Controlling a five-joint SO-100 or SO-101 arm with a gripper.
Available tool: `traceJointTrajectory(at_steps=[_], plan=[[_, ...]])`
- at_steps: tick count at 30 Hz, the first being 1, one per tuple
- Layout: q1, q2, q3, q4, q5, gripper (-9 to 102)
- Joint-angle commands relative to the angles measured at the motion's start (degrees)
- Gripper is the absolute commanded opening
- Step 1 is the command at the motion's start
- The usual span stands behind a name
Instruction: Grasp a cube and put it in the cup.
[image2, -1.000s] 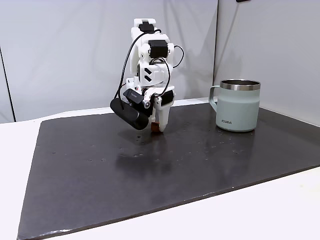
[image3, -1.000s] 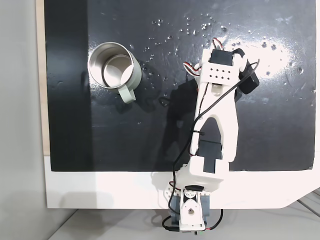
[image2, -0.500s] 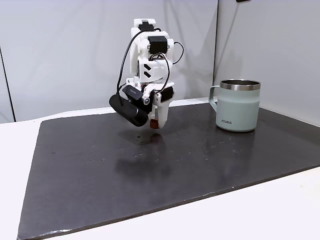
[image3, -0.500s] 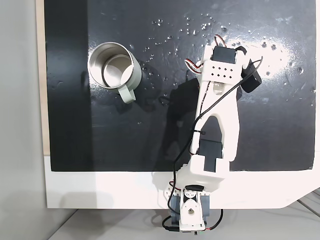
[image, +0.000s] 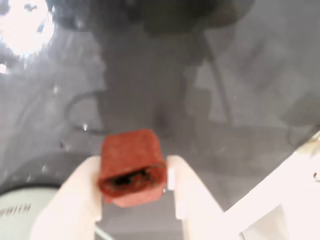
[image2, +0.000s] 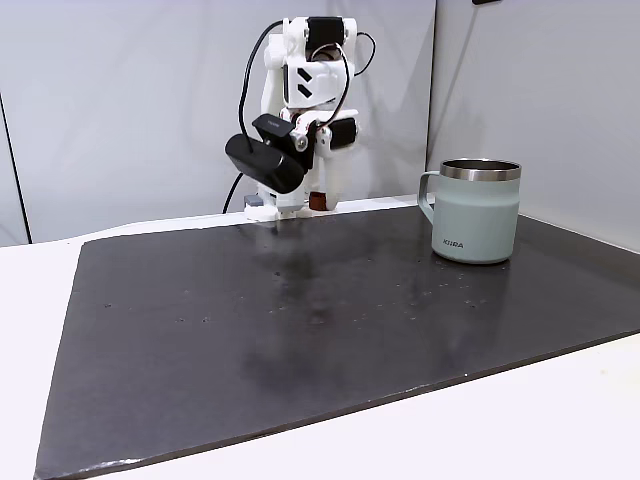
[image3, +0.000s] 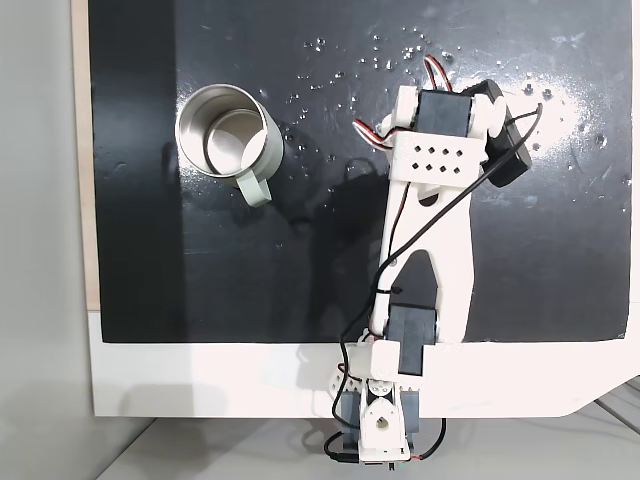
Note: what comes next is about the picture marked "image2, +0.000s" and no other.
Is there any pale green steel mug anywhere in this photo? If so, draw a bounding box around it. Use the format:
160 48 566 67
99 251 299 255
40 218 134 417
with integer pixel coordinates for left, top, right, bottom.
417 158 523 266

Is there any black table mat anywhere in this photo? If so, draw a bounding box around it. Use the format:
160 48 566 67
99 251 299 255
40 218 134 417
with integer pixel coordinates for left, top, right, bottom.
32 205 640 480

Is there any black oval camera box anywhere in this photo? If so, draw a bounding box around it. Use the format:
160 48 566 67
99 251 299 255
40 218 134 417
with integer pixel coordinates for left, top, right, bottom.
224 113 310 196

